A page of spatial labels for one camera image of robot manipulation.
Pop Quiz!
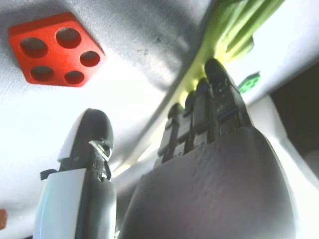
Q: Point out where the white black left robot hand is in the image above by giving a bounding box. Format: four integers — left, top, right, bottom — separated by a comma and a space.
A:
33, 58, 300, 239

